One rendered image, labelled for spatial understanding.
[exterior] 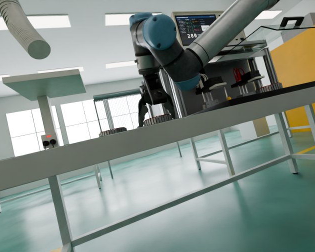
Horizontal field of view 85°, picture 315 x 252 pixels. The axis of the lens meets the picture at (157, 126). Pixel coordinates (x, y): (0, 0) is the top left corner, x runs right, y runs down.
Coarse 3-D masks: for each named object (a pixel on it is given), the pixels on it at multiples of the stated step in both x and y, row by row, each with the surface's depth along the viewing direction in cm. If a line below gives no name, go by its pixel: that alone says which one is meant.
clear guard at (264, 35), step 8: (288, 24) 77; (304, 24) 78; (256, 32) 78; (264, 32) 80; (272, 32) 82; (280, 32) 84; (248, 40) 84; (256, 40) 87; (264, 40) 89; (272, 40) 92; (232, 48) 90; (240, 48) 92; (248, 48) 95; (256, 48) 98
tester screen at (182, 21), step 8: (184, 16) 90; (192, 16) 92; (200, 16) 93; (208, 16) 95; (184, 24) 89; (192, 24) 91; (200, 24) 92; (208, 24) 94; (184, 32) 89; (192, 32) 90; (200, 32) 92
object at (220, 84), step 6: (210, 78) 80; (216, 78) 81; (204, 84) 85; (210, 84) 80; (216, 84) 78; (222, 84) 79; (198, 90) 90; (204, 90) 87; (210, 90) 91; (204, 96) 89; (210, 96) 90
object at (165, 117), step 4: (156, 116) 59; (160, 116) 59; (164, 116) 59; (168, 116) 60; (144, 120) 62; (148, 120) 59; (152, 120) 59; (156, 120) 59; (160, 120) 58; (164, 120) 59; (144, 124) 61; (148, 124) 60
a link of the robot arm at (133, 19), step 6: (144, 12) 48; (132, 18) 48; (138, 18) 48; (144, 18) 48; (132, 24) 49; (138, 24) 54; (132, 30) 50; (132, 36) 51; (132, 42) 53; (138, 48) 51; (144, 48) 51; (138, 54) 52; (144, 54) 52
